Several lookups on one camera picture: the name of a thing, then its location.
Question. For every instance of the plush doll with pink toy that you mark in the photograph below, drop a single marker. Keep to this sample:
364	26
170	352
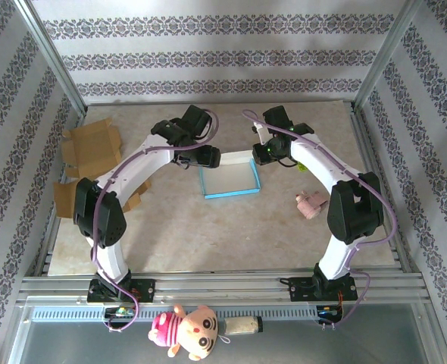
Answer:
193	333

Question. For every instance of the pink pig toy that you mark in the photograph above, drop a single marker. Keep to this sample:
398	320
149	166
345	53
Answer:
310	204

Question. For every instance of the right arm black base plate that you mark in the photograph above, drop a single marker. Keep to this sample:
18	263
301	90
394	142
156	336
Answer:
299	290

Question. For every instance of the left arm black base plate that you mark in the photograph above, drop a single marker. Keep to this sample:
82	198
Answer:
147	290

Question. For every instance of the green toy brick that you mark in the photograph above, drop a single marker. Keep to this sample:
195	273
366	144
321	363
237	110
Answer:
302	168

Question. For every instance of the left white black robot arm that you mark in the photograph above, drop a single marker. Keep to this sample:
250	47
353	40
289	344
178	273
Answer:
140	167

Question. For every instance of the aluminium frame post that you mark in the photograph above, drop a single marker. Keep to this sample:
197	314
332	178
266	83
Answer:
384	57
53	57

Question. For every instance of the brown cardboard box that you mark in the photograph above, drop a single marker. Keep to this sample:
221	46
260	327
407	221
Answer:
91	148

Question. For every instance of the jar of white grains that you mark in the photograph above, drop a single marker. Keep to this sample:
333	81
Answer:
240	326

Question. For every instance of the small electronics board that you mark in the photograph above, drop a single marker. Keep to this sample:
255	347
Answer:
120	311
329	311

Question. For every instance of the wide aluminium frame rail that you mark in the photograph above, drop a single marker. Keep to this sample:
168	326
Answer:
223	292

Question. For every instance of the blue paper box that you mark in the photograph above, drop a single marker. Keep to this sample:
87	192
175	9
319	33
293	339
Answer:
229	178

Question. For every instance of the thin aluminium frame rail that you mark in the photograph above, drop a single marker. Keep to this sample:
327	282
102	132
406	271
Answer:
208	102

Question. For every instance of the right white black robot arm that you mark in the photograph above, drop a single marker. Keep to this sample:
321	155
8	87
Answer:
318	167

